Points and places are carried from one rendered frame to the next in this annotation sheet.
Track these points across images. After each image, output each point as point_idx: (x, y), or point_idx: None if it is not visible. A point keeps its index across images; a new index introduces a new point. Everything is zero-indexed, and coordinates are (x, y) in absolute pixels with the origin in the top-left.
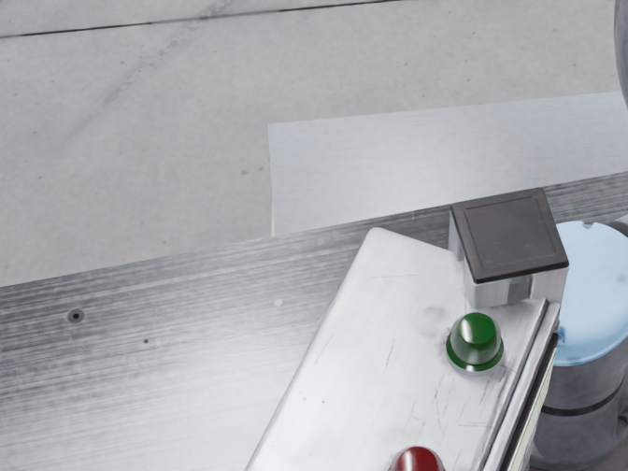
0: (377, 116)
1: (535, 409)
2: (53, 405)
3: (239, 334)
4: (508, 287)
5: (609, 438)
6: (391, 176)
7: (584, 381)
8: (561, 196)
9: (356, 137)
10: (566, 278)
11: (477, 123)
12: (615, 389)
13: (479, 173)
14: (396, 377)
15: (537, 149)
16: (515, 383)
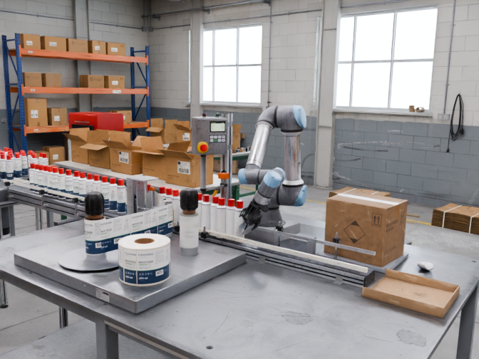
0: (296, 215)
1: (219, 125)
2: None
3: None
4: (223, 115)
5: (266, 219)
6: (288, 218)
7: None
8: (308, 226)
9: (289, 215)
10: (227, 115)
11: (309, 219)
12: (269, 207)
13: (301, 221)
14: (211, 117)
15: (313, 223)
16: (217, 118)
